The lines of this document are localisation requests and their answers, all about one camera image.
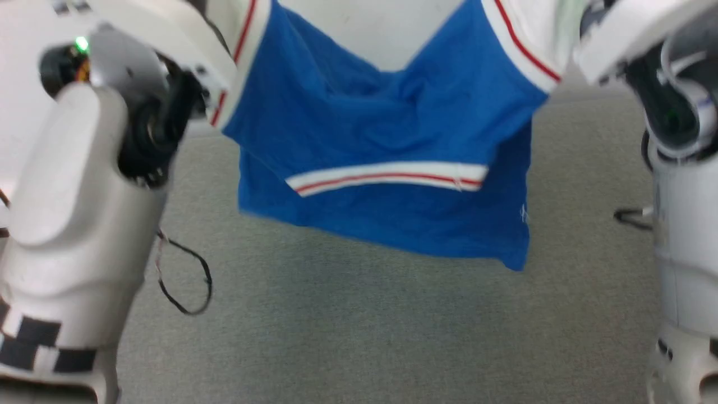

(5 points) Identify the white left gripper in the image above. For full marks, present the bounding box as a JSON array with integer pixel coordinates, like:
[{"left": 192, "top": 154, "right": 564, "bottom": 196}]
[{"left": 38, "top": 0, "right": 237, "bottom": 116}]

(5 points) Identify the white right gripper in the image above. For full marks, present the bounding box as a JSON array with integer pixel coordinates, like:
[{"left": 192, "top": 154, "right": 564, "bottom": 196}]
[{"left": 572, "top": 0, "right": 718, "bottom": 86}]

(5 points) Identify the blue shirt with white sleeves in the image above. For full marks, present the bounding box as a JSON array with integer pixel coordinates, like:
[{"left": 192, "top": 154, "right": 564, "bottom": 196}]
[{"left": 208, "top": 0, "right": 564, "bottom": 273}]

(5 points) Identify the grey fabric sofa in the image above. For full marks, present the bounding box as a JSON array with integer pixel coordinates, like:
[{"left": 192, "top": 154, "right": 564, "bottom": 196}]
[{"left": 115, "top": 93, "right": 665, "bottom": 404}]

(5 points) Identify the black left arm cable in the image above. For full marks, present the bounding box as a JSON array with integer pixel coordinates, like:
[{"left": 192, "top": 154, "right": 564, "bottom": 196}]
[{"left": 154, "top": 227, "right": 214, "bottom": 316}]

